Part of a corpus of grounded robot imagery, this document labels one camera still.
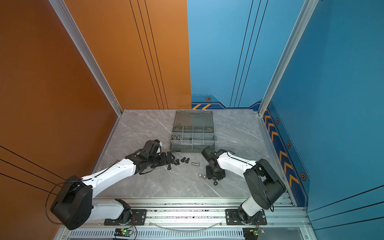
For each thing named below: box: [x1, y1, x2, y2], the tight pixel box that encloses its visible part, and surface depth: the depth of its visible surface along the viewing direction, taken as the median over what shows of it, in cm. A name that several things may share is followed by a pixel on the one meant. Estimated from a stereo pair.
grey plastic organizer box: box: [170, 110, 215, 153], surface depth 107 cm
